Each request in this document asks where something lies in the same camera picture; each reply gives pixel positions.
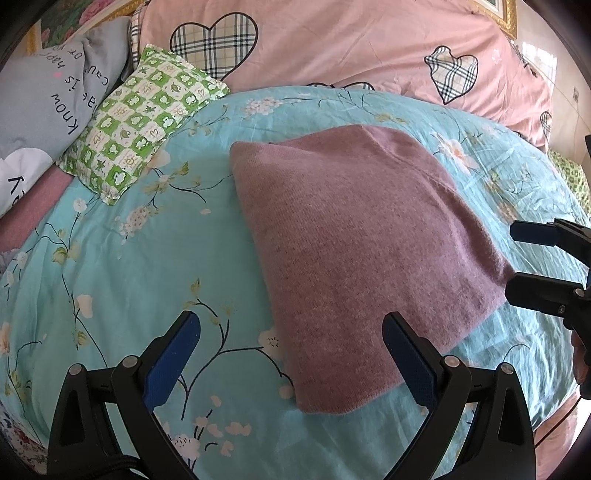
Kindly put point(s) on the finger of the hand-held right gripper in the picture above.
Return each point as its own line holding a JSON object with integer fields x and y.
{"x": 535, "y": 233}
{"x": 540, "y": 293}

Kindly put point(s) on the gold picture frame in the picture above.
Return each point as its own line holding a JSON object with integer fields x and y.
{"x": 501, "y": 16}

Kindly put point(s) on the dark floral cloth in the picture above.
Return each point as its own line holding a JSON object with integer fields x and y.
{"x": 18, "y": 434}

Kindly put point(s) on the purple knitted sweater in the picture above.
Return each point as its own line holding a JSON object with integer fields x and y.
{"x": 351, "y": 254}

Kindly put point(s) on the mauve cloth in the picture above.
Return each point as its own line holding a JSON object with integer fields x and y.
{"x": 27, "y": 212}

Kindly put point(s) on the teal floral bed sheet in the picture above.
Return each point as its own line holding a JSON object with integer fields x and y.
{"x": 138, "y": 277}

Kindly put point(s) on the person's right hand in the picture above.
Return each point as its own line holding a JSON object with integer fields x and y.
{"x": 581, "y": 357}

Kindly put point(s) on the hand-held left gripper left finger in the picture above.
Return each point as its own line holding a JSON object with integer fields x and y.
{"x": 173, "y": 360}

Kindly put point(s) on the green checked pillow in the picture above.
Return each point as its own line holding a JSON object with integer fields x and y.
{"x": 575, "y": 180}
{"x": 138, "y": 120}

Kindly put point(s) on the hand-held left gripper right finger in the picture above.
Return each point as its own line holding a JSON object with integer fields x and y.
{"x": 411, "y": 364}

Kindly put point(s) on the gold framed painted headboard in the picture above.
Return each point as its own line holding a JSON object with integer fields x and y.
{"x": 83, "y": 18}

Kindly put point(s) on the pink quilt with plaid hearts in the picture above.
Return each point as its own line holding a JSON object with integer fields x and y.
{"x": 346, "y": 46}

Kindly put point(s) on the grey pillow with lettering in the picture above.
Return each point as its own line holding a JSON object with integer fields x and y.
{"x": 46, "y": 106}

